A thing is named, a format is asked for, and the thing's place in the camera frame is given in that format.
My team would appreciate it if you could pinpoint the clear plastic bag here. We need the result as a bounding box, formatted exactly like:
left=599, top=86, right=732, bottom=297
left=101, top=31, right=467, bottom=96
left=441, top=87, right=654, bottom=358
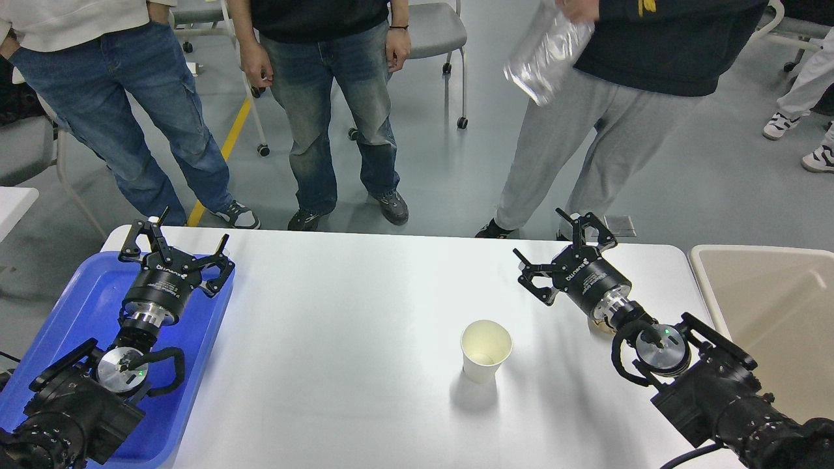
left=503, top=1, right=595, bottom=106

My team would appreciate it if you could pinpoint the blue plastic tray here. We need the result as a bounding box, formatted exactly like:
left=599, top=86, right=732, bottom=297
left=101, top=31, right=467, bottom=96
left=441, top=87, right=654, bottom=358
left=1, top=251, right=233, bottom=468

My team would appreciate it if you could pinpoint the grey chair at left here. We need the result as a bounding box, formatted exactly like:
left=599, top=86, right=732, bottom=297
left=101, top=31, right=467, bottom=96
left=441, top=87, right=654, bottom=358
left=1, top=59, right=107, bottom=238

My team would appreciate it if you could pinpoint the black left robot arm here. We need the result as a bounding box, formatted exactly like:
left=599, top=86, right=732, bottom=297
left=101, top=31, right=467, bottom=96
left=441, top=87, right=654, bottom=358
left=2, top=217, right=235, bottom=468

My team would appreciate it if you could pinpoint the white side table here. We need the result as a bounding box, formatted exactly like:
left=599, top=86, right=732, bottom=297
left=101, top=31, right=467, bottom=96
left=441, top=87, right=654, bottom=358
left=0, top=186, right=39, bottom=242

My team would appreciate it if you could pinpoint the grey chair behind left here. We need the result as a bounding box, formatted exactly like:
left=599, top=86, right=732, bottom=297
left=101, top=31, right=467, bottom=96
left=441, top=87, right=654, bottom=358
left=171, top=0, right=270, bottom=157

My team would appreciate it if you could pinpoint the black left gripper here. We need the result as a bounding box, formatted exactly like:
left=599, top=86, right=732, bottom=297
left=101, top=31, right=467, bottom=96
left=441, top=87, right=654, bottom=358
left=118, top=207, right=236, bottom=324

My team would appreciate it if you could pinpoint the crumpled brown paper ball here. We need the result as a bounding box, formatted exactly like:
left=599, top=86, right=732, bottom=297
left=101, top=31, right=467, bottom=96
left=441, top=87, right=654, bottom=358
left=588, top=317, right=616, bottom=335

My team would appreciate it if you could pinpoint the beige plastic bin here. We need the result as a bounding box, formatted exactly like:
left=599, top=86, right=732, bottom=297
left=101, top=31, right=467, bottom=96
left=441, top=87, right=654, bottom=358
left=690, top=244, right=833, bottom=422

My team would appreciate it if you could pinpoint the person in blue jeans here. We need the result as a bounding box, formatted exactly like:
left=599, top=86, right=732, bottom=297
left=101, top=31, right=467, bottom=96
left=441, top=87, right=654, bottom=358
left=1, top=1, right=260, bottom=229

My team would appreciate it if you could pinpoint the person in grey sweatpants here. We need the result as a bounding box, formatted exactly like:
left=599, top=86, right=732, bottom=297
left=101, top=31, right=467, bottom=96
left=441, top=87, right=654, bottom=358
left=475, top=0, right=769, bottom=240

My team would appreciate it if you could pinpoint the person in faded jeans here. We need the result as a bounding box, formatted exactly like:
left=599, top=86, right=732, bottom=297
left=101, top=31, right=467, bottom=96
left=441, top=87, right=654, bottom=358
left=227, top=0, right=412, bottom=232

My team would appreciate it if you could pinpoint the white paper cup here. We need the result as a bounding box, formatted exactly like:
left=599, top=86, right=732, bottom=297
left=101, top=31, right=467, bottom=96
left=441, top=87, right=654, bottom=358
left=461, top=320, right=513, bottom=384

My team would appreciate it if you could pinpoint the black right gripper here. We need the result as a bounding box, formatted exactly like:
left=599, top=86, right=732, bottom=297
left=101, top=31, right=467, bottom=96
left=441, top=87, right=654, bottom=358
left=513, top=208, right=632, bottom=320

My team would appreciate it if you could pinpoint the grey chair with casters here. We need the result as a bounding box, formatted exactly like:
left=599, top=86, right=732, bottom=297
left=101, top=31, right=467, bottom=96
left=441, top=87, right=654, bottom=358
left=347, top=0, right=469, bottom=141

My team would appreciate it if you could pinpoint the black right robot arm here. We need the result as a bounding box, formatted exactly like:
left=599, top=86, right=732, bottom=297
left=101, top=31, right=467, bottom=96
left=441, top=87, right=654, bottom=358
left=518, top=212, right=833, bottom=468

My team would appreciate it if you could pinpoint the person in white sneakers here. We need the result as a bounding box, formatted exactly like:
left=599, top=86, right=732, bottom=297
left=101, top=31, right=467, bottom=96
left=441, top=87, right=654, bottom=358
left=762, top=29, right=833, bottom=173

